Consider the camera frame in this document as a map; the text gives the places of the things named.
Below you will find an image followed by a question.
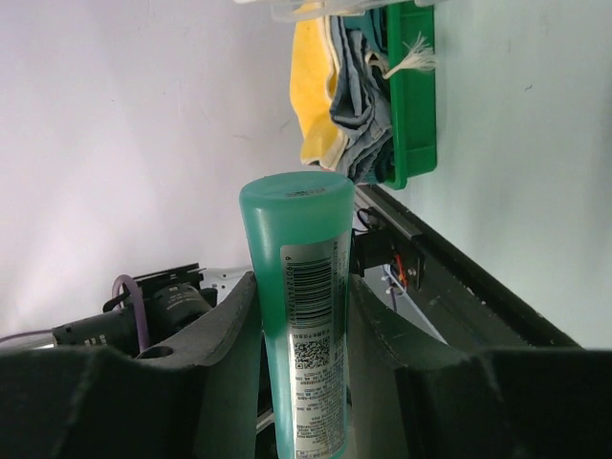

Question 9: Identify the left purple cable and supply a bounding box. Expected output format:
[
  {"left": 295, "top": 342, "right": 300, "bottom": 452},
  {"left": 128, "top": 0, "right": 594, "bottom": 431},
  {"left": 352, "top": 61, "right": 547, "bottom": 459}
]
[{"left": 0, "top": 273, "right": 152, "bottom": 358}]

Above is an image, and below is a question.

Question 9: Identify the grey blue garment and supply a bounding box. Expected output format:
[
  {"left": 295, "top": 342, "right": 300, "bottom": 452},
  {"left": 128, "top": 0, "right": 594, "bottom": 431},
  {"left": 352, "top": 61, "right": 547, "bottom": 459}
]
[{"left": 329, "top": 16, "right": 393, "bottom": 185}]

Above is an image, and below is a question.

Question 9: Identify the teal toothpaste tube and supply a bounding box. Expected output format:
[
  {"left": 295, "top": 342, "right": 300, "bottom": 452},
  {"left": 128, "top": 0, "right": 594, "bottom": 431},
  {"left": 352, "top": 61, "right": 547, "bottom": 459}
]
[{"left": 239, "top": 171, "right": 355, "bottom": 458}]

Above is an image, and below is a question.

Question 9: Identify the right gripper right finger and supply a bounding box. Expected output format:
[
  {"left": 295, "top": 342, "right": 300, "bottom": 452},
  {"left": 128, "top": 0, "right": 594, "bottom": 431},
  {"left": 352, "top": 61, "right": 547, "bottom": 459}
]
[{"left": 348, "top": 277, "right": 611, "bottom": 458}]

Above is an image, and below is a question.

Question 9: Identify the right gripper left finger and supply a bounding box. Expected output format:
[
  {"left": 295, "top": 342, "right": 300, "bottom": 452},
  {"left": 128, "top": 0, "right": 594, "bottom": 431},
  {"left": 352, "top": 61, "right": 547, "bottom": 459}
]
[{"left": 1, "top": 273, "right": 262, "bottom": 458}]

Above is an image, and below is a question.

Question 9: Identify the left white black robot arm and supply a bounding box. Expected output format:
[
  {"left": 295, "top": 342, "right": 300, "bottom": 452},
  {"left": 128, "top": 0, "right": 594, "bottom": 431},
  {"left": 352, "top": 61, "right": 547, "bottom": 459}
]
[{"left": 1, "top": 263, "right": 249, "bottom": 357}]

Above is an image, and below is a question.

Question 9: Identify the teal green garment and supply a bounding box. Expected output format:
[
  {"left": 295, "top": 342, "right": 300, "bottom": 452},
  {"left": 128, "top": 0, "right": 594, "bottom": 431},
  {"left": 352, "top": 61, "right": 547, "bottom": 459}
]
[{"left": 343, "top": 8, "right": 388, "bottom": 55}]

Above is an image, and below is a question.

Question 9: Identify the green plastic tray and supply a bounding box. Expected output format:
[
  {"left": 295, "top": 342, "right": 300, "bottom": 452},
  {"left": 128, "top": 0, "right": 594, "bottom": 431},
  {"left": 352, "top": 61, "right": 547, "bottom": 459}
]
[{"left": 386, "top": 1, "right": 437, "bottom": 189}]

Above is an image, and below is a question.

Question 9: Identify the yellow cloth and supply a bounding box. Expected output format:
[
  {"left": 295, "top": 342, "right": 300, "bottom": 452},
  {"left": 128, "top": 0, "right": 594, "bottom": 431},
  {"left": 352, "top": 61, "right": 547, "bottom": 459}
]
[{"left": 290, "top": 16, "right": 348, "bottom": 171}]

